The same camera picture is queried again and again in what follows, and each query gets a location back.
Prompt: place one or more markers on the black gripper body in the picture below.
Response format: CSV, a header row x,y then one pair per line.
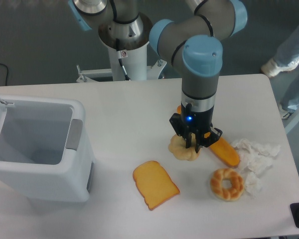
x,y
197,113

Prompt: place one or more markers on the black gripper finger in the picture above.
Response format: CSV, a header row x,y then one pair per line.
x,y
181,128
206,139

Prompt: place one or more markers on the round pale bread bun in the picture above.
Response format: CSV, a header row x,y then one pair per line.
x,y
178,148

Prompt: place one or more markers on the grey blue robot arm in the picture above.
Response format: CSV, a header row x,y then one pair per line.
x,y
193,48

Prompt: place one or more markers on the long orange baguette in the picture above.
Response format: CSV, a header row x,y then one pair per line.
x,y
225,152

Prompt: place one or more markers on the crumpled white tissue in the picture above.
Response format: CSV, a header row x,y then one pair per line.
x,y
255,160

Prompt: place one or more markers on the orange toast slice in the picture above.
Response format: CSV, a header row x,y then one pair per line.
x,y
154,184

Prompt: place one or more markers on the person legs in jeans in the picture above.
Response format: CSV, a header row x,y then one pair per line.
x,y
286,59

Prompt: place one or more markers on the white trash bin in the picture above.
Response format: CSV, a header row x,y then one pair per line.
x,y
45,152

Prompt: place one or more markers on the braided ring bread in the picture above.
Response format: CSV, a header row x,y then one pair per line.
x,y
227,184

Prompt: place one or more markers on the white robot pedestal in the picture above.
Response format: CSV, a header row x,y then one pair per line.
x,y
126,65

